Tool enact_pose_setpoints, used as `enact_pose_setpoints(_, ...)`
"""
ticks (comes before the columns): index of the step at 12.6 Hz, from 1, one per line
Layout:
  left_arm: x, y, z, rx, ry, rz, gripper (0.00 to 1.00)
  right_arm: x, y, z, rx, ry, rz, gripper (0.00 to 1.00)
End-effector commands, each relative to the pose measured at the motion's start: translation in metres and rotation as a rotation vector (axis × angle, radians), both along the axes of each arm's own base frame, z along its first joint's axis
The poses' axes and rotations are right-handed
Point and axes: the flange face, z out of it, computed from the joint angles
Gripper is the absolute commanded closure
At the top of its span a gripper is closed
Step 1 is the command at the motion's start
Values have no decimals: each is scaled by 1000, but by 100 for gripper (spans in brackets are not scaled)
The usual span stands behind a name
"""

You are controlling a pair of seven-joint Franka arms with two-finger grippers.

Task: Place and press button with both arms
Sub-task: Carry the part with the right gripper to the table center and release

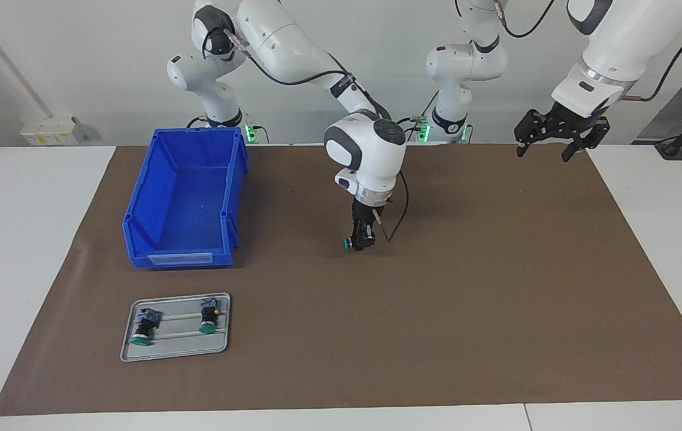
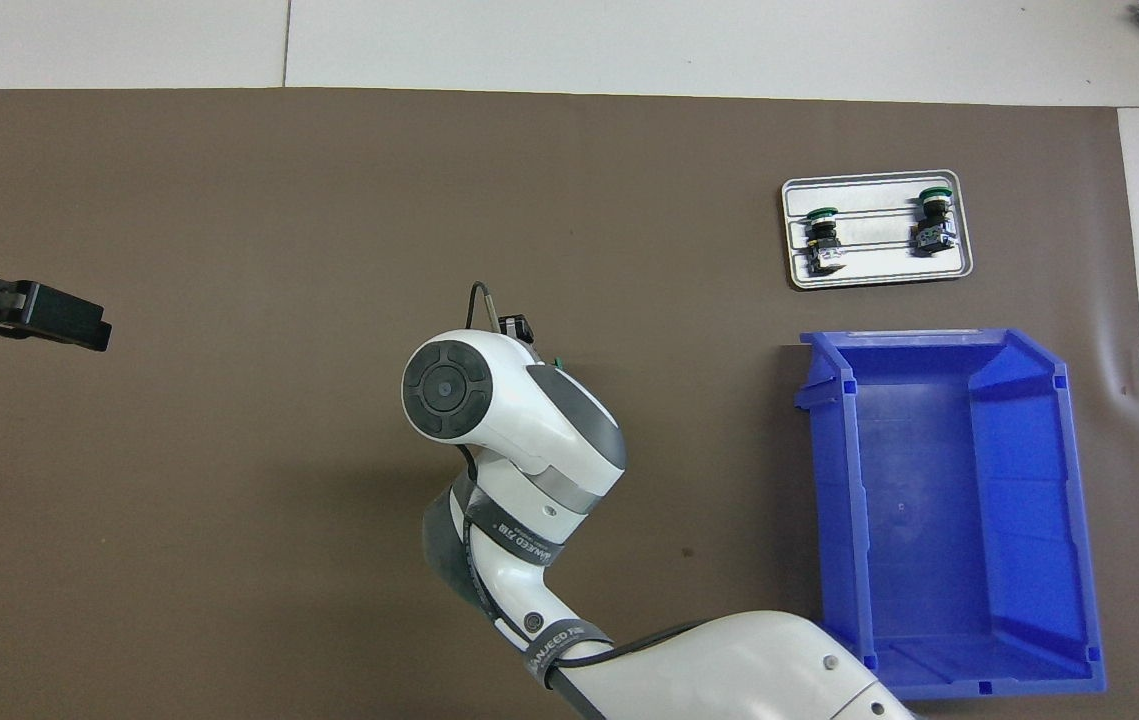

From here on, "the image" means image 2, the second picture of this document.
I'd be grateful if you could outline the brown table mat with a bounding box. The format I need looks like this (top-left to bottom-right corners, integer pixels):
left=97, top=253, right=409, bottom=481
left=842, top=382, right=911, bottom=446
left=0, top=88, right=1139, bottom=720

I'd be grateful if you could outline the grey metal tray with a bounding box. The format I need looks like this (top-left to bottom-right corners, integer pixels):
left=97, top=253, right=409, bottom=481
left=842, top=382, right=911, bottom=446
left=781, top=170, right=975, bottom=291

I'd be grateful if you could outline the blue plastic storage bin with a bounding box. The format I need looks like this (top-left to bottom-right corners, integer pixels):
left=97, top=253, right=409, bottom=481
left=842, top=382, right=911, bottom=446
left=794, top=327, right=1108, bottom=701

